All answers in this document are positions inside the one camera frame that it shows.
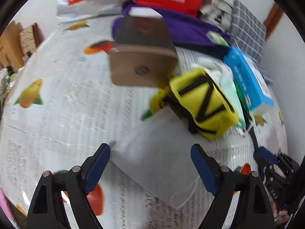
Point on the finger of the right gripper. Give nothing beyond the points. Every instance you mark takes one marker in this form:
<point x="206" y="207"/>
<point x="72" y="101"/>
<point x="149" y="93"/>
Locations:
<point x="260" y="161"/>
<point x="268" y="156"/>

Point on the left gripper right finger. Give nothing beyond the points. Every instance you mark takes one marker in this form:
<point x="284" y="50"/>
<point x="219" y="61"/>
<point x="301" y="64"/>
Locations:
<point x="253" y="208"/>

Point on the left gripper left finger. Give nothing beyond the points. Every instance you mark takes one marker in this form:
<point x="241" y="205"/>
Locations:
<point x="47" y="207"/>

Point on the blue tissue pack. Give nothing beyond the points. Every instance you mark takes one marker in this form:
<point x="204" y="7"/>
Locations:
<point x="253" y="87"/>

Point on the mint green cloth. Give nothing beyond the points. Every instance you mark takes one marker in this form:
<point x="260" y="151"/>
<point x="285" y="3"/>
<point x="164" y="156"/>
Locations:
<point x="229" y="89"/>

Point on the yellow black mesh pouch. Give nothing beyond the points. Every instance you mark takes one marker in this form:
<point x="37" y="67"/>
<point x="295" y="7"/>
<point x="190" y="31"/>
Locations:
<point x="199" y="99"/>

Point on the white dust bag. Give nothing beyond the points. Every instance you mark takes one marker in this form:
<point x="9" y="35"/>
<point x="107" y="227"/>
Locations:
<point x="156" y="154"/>

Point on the green wet wipe packet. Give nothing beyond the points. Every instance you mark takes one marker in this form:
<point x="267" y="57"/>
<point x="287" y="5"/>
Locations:
<point x="217" y="38"/>

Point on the grey checked cushion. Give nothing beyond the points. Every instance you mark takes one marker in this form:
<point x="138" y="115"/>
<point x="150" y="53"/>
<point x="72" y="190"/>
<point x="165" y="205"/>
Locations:
<point x="249" y="35"/>

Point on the purple cloth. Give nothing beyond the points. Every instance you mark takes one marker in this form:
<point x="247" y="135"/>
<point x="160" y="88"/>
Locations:
<point x="186" y="31"/>

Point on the beige backpack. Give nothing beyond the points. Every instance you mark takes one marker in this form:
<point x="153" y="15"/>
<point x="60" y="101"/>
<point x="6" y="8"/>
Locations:
<point x="216" y="12"/>

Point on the green and gold box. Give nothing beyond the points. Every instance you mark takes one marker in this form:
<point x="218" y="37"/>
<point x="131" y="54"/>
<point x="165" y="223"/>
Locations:
<point x="143" y="53"/>

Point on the white sponge block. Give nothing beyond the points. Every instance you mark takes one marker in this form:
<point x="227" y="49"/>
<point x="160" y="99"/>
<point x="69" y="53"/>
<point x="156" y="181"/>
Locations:
<point x="144" y="12"/>

